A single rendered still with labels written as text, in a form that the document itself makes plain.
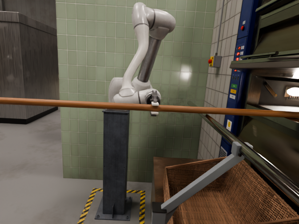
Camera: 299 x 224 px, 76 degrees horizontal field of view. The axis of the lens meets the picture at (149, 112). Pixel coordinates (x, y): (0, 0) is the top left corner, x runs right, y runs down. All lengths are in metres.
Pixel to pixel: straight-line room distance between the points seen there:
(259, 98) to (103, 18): 1.62
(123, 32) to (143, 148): 1.30
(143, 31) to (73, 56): 1.11
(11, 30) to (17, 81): 0.98
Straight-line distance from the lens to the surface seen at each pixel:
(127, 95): 1.14
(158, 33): 1.45
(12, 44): 4.88
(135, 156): 2.34
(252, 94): 1.38
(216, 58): 1.86
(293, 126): 1.04
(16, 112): 5.01
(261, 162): 0.52
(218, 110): 0.91
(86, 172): 2.55
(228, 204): 1.37
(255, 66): 1.03
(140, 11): 1.39
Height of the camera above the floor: 1.36
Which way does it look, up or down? 13 degrees down
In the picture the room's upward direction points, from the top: 4 degrees clockwise
